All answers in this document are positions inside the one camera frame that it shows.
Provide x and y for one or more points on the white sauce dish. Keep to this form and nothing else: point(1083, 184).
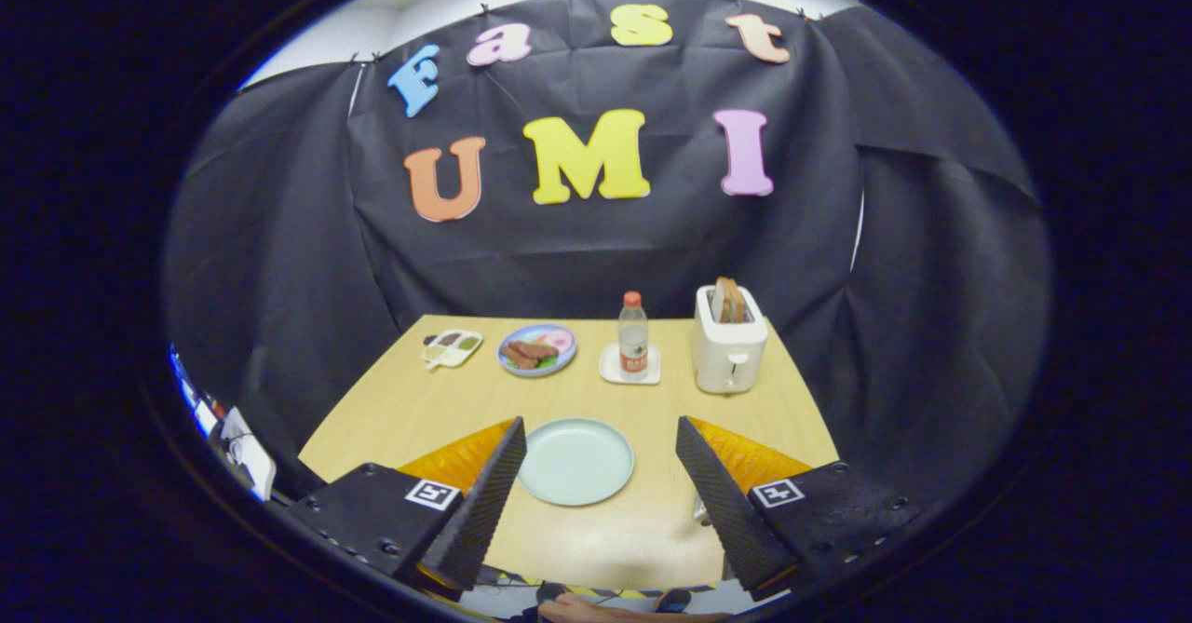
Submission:
point(453, 348)

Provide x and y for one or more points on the blue food plate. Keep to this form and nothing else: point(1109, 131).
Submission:
point(566, 355)

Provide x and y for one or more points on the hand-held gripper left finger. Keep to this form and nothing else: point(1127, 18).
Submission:
point(484, 511)

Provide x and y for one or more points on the brown sausage pieces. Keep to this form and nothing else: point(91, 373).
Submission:
point(531, 351)

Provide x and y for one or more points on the white square coaster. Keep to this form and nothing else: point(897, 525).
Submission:
point(610, 372)

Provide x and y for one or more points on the white toaster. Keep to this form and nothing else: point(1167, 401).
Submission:
point(726, 353)

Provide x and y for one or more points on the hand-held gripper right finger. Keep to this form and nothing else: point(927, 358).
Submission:
point(722, 511)

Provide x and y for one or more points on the clear plastic water bottle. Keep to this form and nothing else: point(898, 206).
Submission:
point(633, 334)

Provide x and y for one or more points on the toasted bread slices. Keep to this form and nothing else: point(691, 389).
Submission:
point(726, 299)

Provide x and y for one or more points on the light green plate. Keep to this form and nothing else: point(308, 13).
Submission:
point(575, 462)

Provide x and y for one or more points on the black backdrop cloth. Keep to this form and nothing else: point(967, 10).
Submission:
point(605, 250)

